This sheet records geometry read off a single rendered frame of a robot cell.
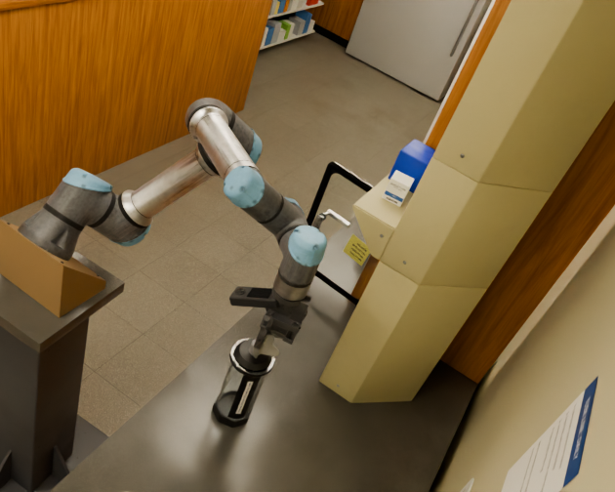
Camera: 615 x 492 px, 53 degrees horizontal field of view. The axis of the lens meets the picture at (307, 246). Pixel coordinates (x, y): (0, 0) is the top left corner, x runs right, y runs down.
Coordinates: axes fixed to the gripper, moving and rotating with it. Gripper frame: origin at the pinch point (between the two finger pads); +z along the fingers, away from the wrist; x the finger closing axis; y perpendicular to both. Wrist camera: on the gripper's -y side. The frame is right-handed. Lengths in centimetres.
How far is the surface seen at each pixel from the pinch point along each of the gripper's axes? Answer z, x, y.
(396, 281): -18.8, 19.5, 24.6
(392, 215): -31.2, 26.5, 17.3
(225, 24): 41, 286, -112
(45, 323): 26, 2, -54
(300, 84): 120, 428, -74
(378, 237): -26.8, 21.8, 16.1
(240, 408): 18.0, -4.3, 2.0
